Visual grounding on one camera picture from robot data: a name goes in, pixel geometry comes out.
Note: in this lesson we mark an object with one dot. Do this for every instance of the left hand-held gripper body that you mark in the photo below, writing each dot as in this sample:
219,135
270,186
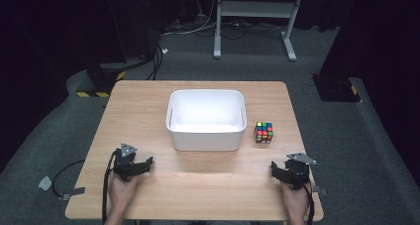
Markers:
125,164

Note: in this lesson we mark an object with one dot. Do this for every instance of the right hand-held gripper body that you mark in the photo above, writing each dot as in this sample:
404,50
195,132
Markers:
297,172

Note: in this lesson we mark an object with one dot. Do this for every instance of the multicoloured puzzle cube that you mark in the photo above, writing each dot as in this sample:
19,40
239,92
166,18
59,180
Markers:
263,132

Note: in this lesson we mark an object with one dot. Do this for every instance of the white plastic bin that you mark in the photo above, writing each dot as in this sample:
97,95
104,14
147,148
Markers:
206,119

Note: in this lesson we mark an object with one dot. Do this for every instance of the person's right hand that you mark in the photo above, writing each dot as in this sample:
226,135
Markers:
295,200

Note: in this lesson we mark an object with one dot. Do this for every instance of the grey tape strip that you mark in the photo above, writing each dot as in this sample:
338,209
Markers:
73,192
320,191

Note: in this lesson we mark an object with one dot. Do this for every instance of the grey tape patch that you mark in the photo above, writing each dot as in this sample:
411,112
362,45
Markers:
45,183

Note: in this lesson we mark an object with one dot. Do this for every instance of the black base with striped edge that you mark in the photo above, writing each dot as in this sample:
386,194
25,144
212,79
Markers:
100,81

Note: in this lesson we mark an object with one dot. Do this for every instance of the small white tag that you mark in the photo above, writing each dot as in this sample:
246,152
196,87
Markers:
164,51

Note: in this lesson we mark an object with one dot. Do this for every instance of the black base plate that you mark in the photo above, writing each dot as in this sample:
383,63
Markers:
335,89

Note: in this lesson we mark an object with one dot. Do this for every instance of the white metal stand frame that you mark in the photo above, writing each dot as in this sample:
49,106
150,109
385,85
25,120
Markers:
257,8

